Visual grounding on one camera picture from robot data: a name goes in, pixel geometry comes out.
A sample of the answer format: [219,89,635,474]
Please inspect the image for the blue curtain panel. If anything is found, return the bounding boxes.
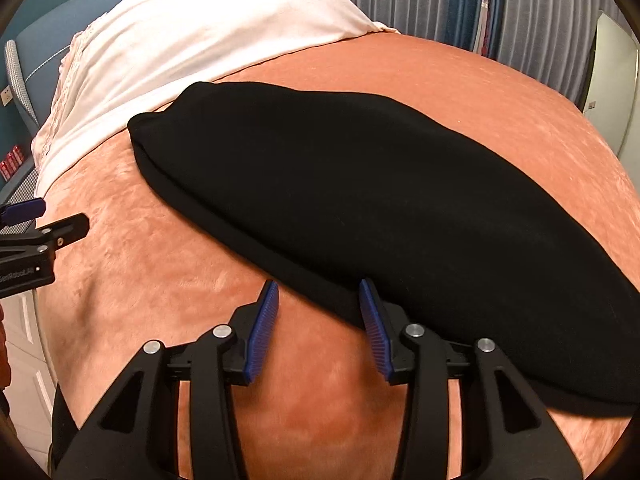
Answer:
[444,0,506,60]

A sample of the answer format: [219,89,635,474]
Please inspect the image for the grey striped curtain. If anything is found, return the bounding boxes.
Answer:
[352,0,631,101]

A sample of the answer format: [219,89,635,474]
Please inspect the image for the person's hand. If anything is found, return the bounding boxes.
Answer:
[0,307,12,390]

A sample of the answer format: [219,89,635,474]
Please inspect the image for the blue upholstered headboard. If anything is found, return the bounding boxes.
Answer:
[1,0,122,144]

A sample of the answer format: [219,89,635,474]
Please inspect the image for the white pillow cover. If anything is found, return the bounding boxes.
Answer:
[32,0,387,197]

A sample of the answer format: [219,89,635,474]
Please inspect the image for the black pants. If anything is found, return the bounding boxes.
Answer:
[127,82,639,404]

